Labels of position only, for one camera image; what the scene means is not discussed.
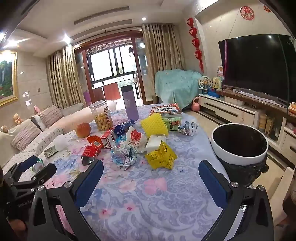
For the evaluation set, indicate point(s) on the clear jar of yellow balls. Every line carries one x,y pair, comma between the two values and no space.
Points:
103,118

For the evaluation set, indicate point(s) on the small red paper-cut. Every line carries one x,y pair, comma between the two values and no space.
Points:
267,8

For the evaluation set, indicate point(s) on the gold patterned curtain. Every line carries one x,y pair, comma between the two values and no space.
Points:
161,55
63,78

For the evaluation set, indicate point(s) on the pink striped pillow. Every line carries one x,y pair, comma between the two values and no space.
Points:
25,138
49,115

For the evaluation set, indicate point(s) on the yellow snack packet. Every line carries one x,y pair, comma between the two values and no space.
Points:
159,157

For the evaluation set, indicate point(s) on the toy ferris wheel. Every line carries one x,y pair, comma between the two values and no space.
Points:
204,83

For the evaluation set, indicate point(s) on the person's left hand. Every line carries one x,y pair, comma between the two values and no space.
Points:
16,226

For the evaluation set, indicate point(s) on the red white milk carton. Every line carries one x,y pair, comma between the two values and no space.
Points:
109,139

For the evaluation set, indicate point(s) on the yellow spiky sponge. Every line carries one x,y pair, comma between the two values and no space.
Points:
153,125

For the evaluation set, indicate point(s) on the small green carton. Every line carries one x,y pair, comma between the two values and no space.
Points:
50,152

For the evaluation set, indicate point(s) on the purple thermos bottle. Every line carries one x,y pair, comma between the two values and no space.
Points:
130,104

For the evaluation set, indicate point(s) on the thin white edged book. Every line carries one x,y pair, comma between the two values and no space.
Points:
171,115

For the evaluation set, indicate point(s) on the pale pink sofa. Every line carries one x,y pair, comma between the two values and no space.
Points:
69,120

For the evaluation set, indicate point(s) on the teal floral furniture cover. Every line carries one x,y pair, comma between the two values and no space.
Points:
178,85

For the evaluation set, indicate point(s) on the pink kettlebell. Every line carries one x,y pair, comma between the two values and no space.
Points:
195,105

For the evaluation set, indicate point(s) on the floral tablecloth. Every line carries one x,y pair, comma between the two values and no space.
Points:
143,204

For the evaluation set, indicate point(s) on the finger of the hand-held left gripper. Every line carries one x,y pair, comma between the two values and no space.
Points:
46,170
29,162

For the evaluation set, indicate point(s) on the red apple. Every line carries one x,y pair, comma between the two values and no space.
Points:
82,130

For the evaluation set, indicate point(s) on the blue snack packet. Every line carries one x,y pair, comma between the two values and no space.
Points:
121,129

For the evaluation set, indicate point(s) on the round red paper-cut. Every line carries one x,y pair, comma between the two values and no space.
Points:
246,12

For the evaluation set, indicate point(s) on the white foam block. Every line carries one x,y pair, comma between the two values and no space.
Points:
153,143

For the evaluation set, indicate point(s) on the red hanging heart decoration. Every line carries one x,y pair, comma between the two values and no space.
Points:
195,41

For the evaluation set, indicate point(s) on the black flat television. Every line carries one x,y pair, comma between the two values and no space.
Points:
259,67

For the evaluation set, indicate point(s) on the pink plush toy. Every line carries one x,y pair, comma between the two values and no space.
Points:
36,109

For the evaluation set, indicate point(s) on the brown teddy bear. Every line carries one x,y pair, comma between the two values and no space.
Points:
17,118

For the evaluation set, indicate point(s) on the white rimmed black trash bin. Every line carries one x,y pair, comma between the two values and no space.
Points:
231,157

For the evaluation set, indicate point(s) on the green drink can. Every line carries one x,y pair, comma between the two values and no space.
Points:
38,165

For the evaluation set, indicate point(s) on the ceiling air vent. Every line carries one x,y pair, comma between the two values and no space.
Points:
103,22
115,11

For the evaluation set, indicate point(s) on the blue toy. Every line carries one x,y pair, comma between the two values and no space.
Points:
212,93

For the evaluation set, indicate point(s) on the blue white wrapper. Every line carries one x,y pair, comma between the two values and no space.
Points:
123,158
188,128

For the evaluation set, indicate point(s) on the wooden framed balcony door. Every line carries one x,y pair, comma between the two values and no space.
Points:
108,64

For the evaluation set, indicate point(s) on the red cover picture book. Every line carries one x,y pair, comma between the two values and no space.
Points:
165,109

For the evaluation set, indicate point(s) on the white television cabinet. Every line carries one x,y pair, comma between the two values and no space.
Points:
231,111

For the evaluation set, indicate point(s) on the green cardboard box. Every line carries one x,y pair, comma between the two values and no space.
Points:
171,124

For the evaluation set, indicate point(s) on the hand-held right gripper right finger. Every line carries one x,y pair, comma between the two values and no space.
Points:
212,183

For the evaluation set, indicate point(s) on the gold framed painting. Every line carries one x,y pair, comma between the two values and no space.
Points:
7,76

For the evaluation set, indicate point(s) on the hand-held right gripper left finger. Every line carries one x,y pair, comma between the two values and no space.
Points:
90,183

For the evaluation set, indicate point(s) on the white plastic bag red print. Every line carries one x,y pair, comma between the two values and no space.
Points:
136,138

